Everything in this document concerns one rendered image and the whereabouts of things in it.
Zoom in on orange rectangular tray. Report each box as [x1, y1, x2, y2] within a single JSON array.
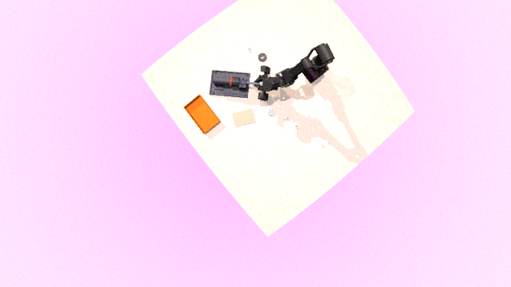
[[184, 95, 220, 134]]

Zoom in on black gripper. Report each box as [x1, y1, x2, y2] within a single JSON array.
[[253, 65, 273, 101]]

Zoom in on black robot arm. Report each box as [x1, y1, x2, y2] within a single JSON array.
[[262, 43, 335, 92]]

